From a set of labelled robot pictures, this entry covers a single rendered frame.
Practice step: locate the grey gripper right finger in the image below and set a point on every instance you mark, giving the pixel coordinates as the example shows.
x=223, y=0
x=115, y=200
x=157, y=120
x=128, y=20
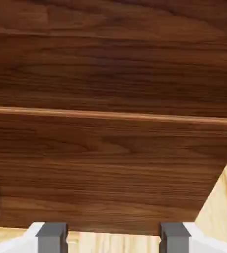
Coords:
x=174, y=239

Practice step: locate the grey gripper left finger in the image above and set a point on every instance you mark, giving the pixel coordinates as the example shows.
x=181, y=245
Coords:
x=51, y=239

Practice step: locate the dark wood cabinet door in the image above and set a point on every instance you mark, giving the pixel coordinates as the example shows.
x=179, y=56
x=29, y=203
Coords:
x=109, y=170
x=113, y=75

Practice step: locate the dark wood cabinet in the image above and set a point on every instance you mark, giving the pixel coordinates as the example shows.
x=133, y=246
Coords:
x=113, y=115

